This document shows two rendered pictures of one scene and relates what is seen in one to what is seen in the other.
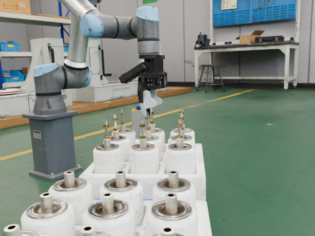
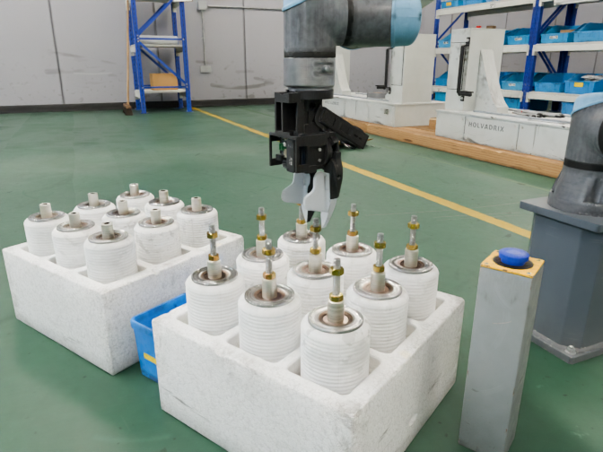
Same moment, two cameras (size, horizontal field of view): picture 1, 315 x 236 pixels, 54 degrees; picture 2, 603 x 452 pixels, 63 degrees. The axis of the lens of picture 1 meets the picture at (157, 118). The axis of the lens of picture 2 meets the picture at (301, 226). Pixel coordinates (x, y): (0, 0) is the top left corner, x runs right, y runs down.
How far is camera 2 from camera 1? 1.58 m
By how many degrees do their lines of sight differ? 115
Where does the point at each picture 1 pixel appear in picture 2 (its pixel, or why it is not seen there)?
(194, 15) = not seen: outside the picture
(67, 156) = (548, 308)
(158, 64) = (280, 114)
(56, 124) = (542, 228)
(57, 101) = (569, 183)
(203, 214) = (84, 281)
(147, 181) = not seen: hidden behind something
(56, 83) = (581, 140)
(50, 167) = not seen: hidden behind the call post
